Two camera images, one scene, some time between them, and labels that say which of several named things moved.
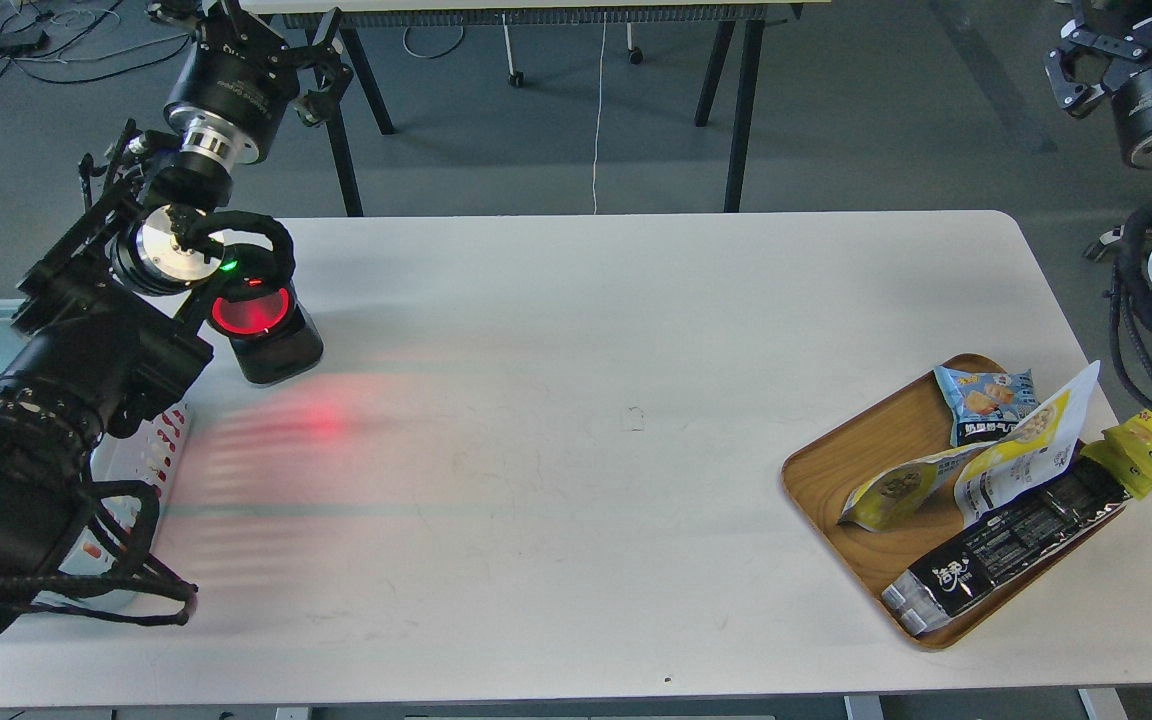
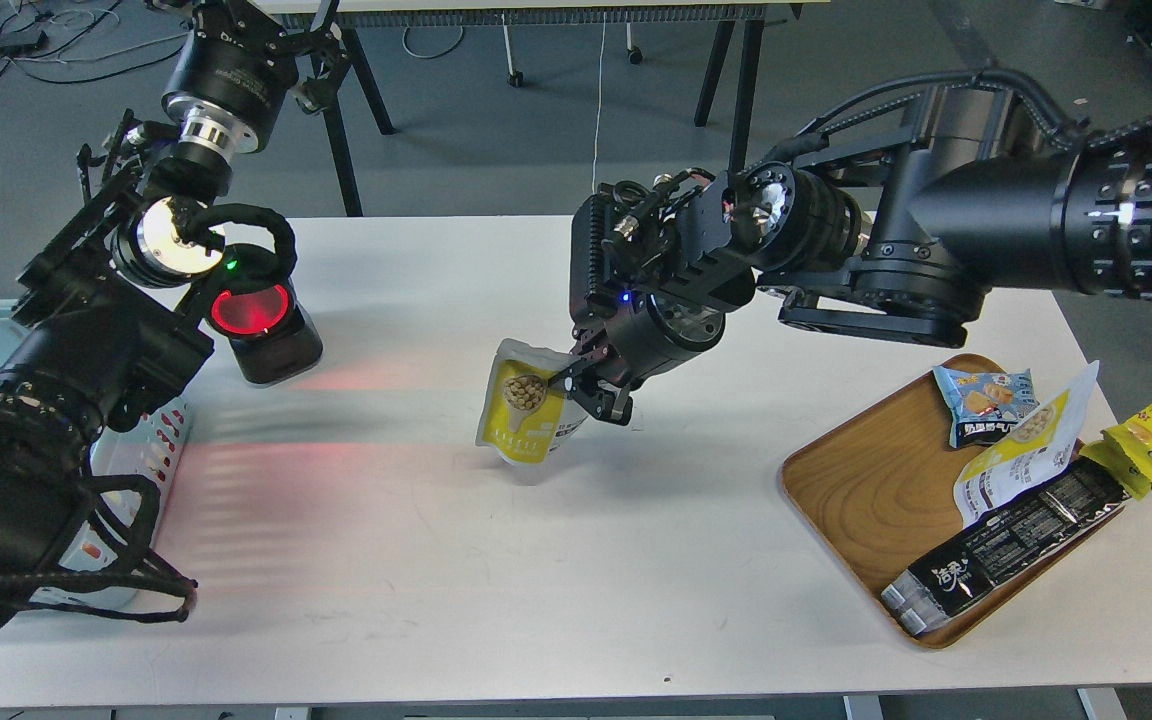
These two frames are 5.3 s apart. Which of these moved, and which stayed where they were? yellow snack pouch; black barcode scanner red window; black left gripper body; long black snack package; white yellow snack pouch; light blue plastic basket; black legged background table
Moved: yellow snack pouch
Stayed: black left gripper body; black legged background table; black barcode scanner red window; white yellow snack pouch; light blue plastic basket; long black snack package
